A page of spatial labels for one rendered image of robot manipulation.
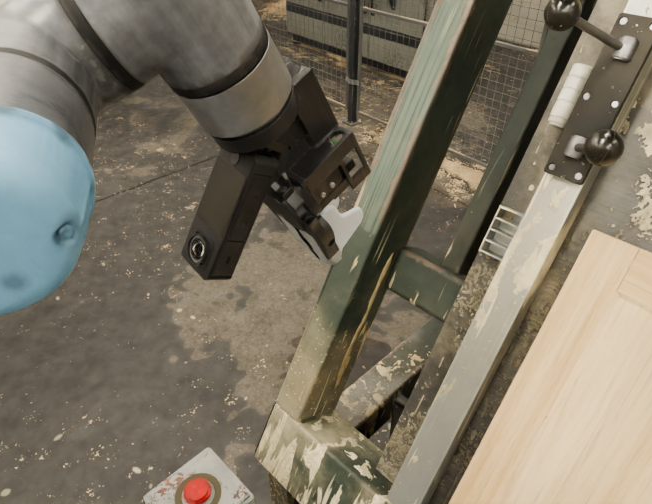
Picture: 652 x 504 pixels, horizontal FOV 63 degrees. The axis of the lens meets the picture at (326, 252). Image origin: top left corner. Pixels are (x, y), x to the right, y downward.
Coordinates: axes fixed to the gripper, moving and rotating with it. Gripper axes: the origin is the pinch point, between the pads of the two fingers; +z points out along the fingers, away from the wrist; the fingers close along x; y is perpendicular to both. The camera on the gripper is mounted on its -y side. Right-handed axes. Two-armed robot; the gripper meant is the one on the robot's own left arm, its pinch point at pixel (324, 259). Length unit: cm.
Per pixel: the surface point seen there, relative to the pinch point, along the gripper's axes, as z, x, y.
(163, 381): 126, 110, -55
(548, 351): 28.2, -15.7, 13.4
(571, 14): -2.5, -3.3, 36.6
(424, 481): 39.7, -11.2, -9.9
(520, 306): 24.2, -10.4, 15.2
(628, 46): 5.1, -6.8, 42.1
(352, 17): 165, 244, 172
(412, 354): 68, 15, 7
